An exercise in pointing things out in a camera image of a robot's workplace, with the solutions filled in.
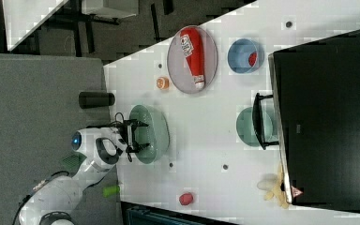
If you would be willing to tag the blue bowl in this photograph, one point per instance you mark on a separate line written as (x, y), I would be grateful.
(239, 53)

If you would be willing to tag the peeled banana toy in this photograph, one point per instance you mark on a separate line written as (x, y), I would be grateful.
(272, 185)

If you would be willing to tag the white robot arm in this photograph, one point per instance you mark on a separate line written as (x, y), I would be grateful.
(101, 146)

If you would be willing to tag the orange slice toy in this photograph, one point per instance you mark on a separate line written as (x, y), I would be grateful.
(162, 83)

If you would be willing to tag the green cylinder handle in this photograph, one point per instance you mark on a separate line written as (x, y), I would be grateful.
(110, 190)

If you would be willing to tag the green spatula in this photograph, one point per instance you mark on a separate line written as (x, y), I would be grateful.
(73, 162)

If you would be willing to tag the mint green cup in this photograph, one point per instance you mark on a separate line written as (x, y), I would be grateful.
(246, 131)

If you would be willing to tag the black toaster oven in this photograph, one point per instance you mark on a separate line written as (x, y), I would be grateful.
(316, 95)

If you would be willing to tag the red round fruit toy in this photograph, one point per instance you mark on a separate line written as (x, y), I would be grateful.
(186, 198)

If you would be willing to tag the red ketchup bottle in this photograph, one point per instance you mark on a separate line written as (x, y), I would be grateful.
(192, 47)

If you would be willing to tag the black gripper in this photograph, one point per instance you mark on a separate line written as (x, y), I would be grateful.
(126, 133)

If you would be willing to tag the grey round plate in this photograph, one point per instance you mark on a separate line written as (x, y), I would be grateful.
(177, 64)

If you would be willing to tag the red strawberry toy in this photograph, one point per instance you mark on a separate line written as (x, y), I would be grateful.
(252, 59)

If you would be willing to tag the black cylinder on edge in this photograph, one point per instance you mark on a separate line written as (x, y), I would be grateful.
(89, 100)

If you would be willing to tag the mint green oval strainer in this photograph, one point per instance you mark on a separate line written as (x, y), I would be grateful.
(156, 133)

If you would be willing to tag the white side table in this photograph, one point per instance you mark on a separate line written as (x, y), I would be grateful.
(23, 17)

